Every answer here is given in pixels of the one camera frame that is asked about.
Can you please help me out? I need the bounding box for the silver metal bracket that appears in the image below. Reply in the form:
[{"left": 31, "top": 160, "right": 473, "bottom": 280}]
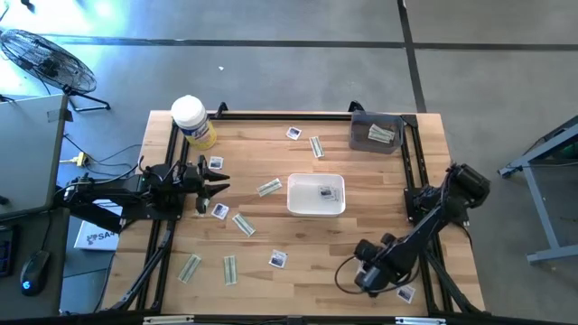
[
  {"left": 395, "top": 315, "right": 447, "bottom": 325},
  {"left": 142, "top": 314, "right": 195, "bottom": 325}
]

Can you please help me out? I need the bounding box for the yellow Lysol wipes canister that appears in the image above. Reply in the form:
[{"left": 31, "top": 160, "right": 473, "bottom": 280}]
[{"left": 170, "top": 94, "right": 218, "bottom": 151}]

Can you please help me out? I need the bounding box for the white plastic tray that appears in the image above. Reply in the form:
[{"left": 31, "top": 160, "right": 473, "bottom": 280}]
[{"left": 286, "top": 172, "right": 347, "bottom": 218}]

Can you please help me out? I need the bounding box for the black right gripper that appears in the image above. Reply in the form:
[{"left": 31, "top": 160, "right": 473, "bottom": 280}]
[{"left": 354, "top": 238, "right": 398, "bottom": 298}]

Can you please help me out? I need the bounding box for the dark desk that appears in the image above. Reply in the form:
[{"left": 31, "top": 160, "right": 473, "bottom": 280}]
[{"left": 0, "top": 207, "right": 71, "bottom": 321}]

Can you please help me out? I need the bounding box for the black aluminium table frame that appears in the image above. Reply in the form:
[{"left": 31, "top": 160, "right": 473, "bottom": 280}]
[{"left": 101, "top": 101, "right": 487, "bottom": 317}]

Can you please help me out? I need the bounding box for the black floor fan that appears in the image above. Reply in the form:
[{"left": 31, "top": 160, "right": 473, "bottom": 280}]
[{"left": 0, "top": 28, "right": 112, "bottom": 113}]

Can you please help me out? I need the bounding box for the grey desk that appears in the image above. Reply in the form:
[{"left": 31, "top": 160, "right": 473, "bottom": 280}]
[{"left": 0, "top": 93, "right": 70, "bottom": 222}]

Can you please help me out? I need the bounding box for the black keyboard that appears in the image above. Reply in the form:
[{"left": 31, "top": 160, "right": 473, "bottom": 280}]
[{"left": 0, "top": 224, "right": 17, "bottom": 279}]

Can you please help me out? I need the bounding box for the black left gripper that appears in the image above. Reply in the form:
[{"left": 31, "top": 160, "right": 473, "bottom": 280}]
[{"left": 180, "top": 155, "right": 231, "bottom": 205}]

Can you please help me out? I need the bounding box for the blue grey metal table frame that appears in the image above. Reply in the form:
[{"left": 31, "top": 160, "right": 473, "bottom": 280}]
[{"left": 497, "top": 115, "right": 578, "bottom": 266}]

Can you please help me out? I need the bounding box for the black computer mouse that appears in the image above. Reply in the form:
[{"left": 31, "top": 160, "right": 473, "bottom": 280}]
[{"left": 18, "top": 249, "right": 51, "bottom": 298}]

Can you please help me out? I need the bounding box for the black support beam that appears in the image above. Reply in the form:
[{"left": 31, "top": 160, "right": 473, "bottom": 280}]
[{"left": 53, "top": 193, "right": 124, "bottom": 234}]

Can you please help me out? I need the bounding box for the grey translucent plastic bin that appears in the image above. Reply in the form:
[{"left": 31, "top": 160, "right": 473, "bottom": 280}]
[{"left": 348, "top": 110, "right": 406, "bottom": 155}]

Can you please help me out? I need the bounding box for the white printed cardboard box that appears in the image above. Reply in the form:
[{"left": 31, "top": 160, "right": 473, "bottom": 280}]
[{"left": 73, "top": 200, "right": 123, "bottom": 252}]

